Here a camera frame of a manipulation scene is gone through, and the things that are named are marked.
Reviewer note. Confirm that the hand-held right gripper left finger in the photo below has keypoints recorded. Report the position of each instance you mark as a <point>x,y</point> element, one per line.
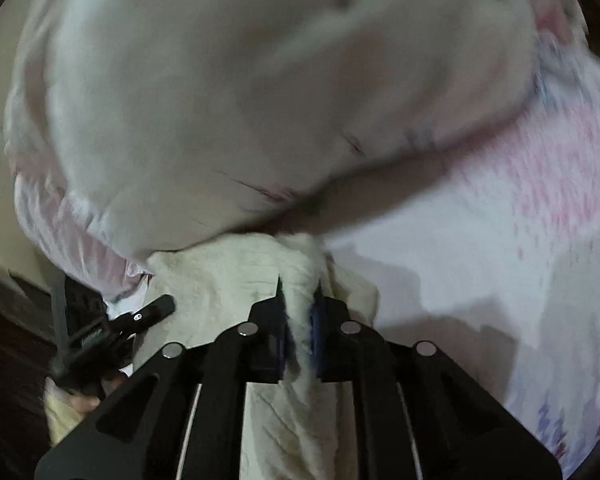
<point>265,340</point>

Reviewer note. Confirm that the pink floral bed sheet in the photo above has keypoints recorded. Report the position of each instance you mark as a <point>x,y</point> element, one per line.
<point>480,270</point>

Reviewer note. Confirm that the person's left hand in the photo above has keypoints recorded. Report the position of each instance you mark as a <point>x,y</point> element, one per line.
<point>84,403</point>

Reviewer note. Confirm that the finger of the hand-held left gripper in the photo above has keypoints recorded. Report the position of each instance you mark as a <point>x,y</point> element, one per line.
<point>147,311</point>

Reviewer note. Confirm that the pink floral pillow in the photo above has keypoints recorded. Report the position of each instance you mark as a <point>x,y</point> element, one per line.
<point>255,100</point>

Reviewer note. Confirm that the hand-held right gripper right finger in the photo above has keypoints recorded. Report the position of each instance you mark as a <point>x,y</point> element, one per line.
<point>330,340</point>

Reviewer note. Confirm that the dark wooden cabinet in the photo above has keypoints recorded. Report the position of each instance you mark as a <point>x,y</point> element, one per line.
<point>10,360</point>

